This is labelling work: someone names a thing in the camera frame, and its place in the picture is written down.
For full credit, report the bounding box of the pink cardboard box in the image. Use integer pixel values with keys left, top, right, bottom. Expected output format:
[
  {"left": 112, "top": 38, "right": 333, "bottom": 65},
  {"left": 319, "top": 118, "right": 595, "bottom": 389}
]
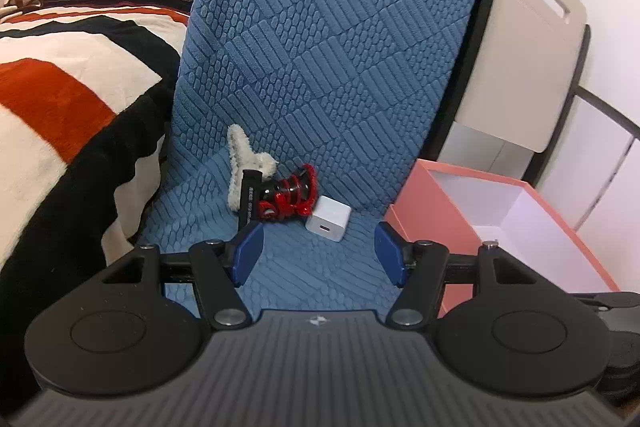
[{"left": 384, "top": 159, "right": 620, "bottom": 293}]

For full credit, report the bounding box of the black rectangular stick device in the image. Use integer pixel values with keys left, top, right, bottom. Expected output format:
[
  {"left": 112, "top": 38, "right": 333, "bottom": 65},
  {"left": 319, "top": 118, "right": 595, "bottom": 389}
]
[{"left": 238, "top": 169, "right": 262, "bottom": 231}]

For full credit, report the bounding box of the blue textured chair cover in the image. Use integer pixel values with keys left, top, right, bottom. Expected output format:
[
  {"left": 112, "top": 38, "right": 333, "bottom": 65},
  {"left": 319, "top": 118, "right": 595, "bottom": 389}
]
[{"left": 140, "top": 0, "right": 475, "bottom": 315}]

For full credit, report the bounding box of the striped fleece blanket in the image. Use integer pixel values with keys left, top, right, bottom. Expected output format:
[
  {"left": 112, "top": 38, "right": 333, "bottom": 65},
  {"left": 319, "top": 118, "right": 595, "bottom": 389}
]
[{"left": 1, "top": 0, "right": 193, "bottom": 416}]

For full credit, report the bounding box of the black metal chair frame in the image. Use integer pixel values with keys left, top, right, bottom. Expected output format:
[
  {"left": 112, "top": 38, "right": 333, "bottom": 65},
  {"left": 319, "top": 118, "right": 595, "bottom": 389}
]
[{"left": 521, "top": 26, "right": 639, "bottom": 194}]

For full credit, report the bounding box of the white USB charger cube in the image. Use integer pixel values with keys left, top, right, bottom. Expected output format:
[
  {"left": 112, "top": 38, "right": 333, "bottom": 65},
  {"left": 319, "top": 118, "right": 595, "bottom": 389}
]
[{"left": 305, "top": 196, "right": 352, "bottom": 242}]

